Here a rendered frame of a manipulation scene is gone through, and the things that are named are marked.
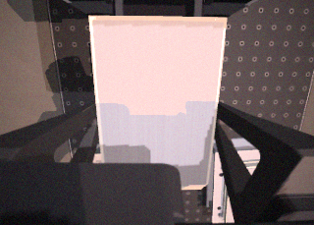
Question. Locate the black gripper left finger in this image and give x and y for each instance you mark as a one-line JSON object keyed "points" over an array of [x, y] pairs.
{"points": [[38, 142]]}

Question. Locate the dark grey perforated base plate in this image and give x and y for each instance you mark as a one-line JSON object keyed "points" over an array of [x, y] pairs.
{"points": [[267, 70]]}

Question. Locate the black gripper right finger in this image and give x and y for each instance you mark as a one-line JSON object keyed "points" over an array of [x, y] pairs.
{"points": [[286, 166]]}

